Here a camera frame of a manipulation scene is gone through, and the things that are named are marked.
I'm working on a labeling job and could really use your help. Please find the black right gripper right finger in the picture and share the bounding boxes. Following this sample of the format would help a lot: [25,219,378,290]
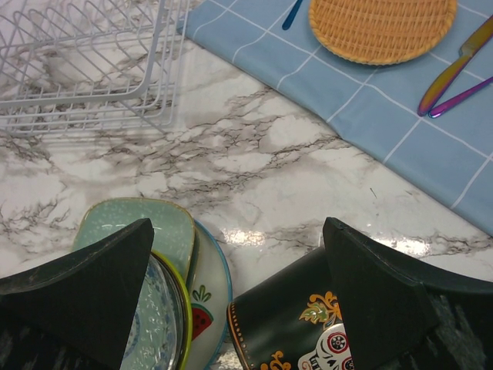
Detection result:
[323,217,492,369]

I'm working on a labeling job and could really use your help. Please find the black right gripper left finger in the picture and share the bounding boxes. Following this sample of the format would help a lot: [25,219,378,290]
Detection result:
[1,218,154,369]

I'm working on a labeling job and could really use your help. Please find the blue floral ceramic plate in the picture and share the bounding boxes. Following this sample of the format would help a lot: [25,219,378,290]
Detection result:
[120,251,192,369]

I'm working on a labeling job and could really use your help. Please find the black skull pattern mug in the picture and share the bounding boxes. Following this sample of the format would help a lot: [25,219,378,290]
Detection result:
[227,247,354,369]

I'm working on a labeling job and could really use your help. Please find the teal square ceramic plate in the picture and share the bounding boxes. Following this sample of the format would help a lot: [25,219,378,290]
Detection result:
[72,198,196,286]

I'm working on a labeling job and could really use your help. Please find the white watermelon round plate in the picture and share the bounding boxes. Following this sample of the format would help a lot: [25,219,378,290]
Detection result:
[186,221,233,369]

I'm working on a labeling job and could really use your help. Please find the blue checked cloth mat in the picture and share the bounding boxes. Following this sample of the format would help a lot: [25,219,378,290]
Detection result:
[179,1,492,233]

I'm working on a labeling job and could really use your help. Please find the iridescent rainbow spoon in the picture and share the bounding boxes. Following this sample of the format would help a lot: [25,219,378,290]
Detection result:
[428,77,493,119]

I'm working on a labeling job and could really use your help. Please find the iridescent rainbow knife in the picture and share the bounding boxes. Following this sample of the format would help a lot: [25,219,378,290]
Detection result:
[417,16,492,116]

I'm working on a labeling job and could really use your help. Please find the round woven wicker plate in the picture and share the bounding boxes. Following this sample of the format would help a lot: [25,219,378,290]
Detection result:
[308,0,458,66]

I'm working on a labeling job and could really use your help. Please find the blue metal fork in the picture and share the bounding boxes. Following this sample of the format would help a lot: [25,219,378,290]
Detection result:
[282,0,303,30]

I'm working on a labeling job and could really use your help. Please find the white wire dish rack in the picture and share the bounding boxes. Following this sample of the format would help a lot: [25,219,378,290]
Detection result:
[1,0,189,136]

